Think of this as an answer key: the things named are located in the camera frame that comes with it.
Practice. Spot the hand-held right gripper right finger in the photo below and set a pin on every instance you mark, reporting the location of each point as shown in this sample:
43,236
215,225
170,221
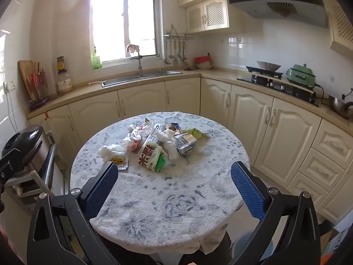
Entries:
248,190

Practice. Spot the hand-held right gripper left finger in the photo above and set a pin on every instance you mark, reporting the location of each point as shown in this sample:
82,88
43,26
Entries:
102,190

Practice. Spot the silver blue snack packet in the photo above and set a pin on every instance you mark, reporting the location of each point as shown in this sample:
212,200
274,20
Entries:
186,142

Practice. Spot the stainless steel sink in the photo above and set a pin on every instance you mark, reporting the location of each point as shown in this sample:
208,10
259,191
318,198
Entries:
138,78

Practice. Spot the grey round bin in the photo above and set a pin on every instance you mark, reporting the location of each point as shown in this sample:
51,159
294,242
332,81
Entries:
244,244

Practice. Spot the beige kitchen countertop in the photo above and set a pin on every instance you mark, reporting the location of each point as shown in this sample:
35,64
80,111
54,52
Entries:
82,89

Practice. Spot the steel kitchen faucet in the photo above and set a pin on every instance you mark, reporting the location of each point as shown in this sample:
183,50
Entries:
140,66

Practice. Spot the light green wrapper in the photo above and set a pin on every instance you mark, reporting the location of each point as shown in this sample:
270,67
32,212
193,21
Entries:
197,133

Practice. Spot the small dark dish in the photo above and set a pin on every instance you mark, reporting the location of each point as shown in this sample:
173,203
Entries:
189,68

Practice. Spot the orange cabinet hook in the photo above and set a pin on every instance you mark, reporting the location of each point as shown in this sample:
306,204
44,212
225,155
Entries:
46,115

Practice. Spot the purple board stand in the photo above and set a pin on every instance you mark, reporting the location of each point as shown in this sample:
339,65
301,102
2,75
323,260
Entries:
40,102

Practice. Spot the wooden cutting board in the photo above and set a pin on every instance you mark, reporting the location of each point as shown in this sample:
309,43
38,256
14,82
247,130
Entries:
26,77

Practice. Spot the metal utensil rail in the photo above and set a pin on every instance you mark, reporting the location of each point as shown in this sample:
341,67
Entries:
176,36

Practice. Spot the white bowl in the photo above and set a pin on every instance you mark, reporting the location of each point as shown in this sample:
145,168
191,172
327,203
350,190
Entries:
204,66

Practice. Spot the printed cardboard box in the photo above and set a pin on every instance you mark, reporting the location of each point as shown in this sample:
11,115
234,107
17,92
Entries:
331,243

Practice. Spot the green electric cooking pot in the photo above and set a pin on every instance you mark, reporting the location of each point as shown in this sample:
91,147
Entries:
300,74

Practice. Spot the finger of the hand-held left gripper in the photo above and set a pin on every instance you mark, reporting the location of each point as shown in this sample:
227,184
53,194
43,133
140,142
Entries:
11,165

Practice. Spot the white tissue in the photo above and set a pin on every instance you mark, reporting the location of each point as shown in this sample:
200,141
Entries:
110,151

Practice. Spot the glass grain jar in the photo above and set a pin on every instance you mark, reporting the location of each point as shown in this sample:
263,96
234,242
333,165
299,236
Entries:
64,84

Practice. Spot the row of hanging steel utensils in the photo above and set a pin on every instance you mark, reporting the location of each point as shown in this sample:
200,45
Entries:
176,51

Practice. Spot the white wall socket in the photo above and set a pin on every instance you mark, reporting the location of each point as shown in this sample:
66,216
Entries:
9,84

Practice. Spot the black gas stove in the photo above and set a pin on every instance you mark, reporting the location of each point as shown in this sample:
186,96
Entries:
275,84

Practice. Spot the stainless steel pot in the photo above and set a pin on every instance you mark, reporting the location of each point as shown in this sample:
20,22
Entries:
342,106

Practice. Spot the kitchen window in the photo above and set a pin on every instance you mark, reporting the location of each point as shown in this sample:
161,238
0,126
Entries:
110,19

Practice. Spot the yellow label snack packet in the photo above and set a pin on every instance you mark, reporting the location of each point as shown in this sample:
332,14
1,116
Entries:
119,162

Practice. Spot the red kitchen tool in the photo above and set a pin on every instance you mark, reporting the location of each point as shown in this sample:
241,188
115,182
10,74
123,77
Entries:
38,80

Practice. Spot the red pot lid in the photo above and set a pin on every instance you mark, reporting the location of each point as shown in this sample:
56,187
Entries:
203,60

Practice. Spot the steel wok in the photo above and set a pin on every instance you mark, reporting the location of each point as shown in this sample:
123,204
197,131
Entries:
269,65

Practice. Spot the brown cloth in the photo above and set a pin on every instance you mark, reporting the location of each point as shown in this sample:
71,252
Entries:
131,48

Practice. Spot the clear red print plastic bag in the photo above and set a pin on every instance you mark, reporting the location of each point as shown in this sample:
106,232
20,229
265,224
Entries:
135,140

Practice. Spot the green white snack bag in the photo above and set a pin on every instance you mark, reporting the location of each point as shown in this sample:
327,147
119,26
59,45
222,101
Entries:
150,157

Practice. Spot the dark blue wrapper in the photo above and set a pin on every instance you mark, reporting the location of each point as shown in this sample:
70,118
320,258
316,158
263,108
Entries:
175,127

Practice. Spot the green dish soap bottle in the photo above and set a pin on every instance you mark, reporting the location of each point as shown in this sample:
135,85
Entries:
96,60

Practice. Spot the steel black-lidded appliance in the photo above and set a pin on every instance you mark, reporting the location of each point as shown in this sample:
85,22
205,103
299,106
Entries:
27,143

